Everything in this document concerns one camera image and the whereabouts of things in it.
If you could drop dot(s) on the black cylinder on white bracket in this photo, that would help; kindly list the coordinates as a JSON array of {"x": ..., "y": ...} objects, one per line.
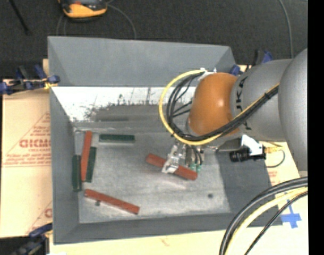
[{"x": 241, "y": 155}]

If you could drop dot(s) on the dark green flat block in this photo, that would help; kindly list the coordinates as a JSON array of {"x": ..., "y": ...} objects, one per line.
[
  {"x": 91, "y": 164},
  {"x": 117, "y": 138},
  {"x": 76, "y": 173}
]

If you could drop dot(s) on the grey metal bin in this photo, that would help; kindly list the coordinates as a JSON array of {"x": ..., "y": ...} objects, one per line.
[{"x": 140, "y": 60}]

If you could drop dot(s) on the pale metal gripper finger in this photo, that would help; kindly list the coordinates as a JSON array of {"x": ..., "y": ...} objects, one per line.
[
  {"x": 168, "y": 169},
  {"x": 171, "y": 159}
]

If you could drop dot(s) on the red-brown block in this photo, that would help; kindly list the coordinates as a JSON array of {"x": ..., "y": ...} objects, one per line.
[
  {"x": 187, "y": 173},
  {"x": 86, "y": 155},
  {"x": 111, "y": 201}
]

